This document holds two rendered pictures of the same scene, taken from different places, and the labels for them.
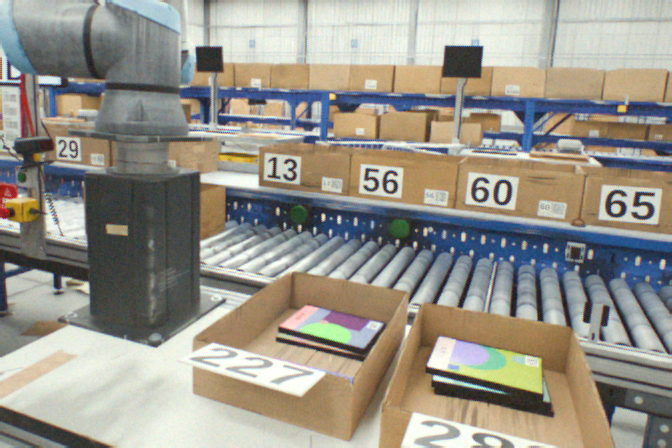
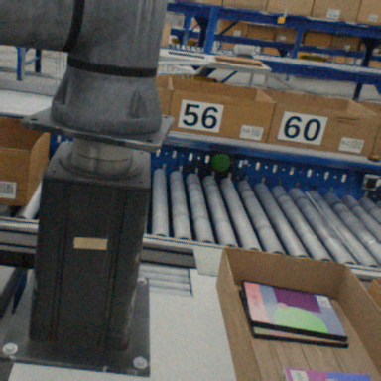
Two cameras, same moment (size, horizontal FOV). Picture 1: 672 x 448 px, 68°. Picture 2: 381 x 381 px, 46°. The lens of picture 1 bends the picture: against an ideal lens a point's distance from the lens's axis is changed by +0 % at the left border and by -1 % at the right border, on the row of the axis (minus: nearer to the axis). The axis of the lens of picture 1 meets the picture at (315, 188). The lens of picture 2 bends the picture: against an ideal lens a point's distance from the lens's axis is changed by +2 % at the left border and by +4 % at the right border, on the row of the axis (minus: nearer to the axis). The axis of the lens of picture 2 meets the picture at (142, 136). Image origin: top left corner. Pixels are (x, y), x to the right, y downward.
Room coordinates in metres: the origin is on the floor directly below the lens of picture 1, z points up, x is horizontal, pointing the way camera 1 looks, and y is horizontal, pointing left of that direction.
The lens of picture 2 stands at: (0.37, 0.60, 1.36)
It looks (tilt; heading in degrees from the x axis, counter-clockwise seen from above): 17 degrees down; 337
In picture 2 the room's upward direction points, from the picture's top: 8 degrees clockwise
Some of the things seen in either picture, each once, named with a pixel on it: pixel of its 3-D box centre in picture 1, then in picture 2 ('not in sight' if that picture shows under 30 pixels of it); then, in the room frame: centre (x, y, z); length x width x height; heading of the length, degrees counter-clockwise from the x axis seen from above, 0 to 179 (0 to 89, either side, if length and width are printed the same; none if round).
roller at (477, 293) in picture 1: (478, 289); (317, 224); (1.36, -0.48, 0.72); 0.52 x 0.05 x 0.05; 158
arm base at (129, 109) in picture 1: (143, 109); (109, 89); (1.07, 0.37, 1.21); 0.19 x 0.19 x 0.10
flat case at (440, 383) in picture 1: (488, 374); not in sight; (0.81, -0.32, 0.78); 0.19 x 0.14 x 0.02; 73
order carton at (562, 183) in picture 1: (517, 187); (311, 121); (1.76, -0.73, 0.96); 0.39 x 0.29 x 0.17; 68
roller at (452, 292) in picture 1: (455, 285); (297, 221); (1.39, -0.42, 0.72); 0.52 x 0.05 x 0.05; 158
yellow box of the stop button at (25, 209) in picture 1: (27, 211); not in sight; (1.59, 0.95, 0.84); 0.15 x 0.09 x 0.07; 68
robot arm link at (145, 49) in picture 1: (139, 42); (114, 4); (1.07, 0.38, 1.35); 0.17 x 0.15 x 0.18; 93
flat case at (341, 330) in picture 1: (333, 327); (291, 309); (0.97, -0.05, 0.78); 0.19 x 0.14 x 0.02; 64
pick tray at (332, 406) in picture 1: (313, 336); (308, 334); (0.88, -0.01, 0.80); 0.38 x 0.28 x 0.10; 158
